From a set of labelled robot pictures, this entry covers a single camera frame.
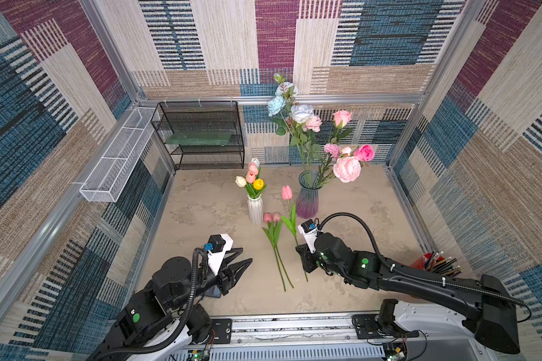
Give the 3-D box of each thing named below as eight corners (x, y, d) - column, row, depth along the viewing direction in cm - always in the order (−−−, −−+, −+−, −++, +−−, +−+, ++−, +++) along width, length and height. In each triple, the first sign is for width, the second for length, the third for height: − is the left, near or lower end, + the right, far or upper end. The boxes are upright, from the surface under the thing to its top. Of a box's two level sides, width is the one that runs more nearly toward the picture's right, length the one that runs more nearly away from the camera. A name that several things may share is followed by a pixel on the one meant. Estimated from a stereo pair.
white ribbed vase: (250, 225, 100) (246, 203, 87) (250, 217, 103) (247, 194, 90) (262, 225, 100) (260, 203, 87) (263, 217, 103) (261, 194, 90)
